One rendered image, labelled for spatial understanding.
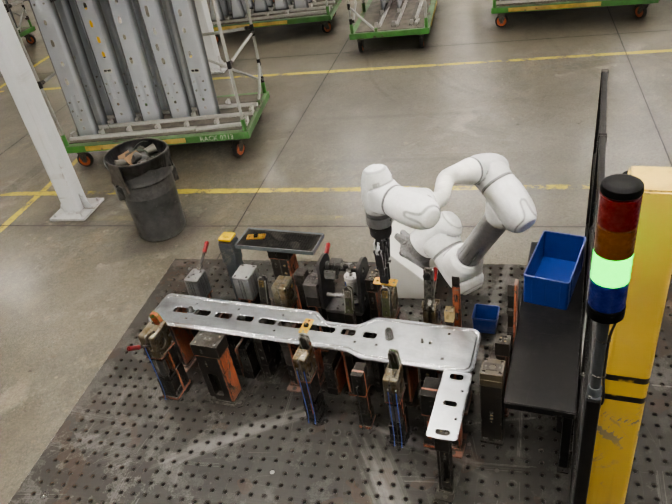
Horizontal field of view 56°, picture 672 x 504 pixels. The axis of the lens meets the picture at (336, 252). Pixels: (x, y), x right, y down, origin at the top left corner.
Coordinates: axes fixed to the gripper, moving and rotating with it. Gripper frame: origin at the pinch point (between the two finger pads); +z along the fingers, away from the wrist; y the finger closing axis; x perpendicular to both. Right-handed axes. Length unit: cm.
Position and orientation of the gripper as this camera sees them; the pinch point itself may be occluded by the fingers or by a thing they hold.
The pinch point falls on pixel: (384, 272)
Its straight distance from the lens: 223.3
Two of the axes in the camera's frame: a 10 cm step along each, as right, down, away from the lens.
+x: -9.4, -1.0, 3.3
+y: 3.2, -5.7, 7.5
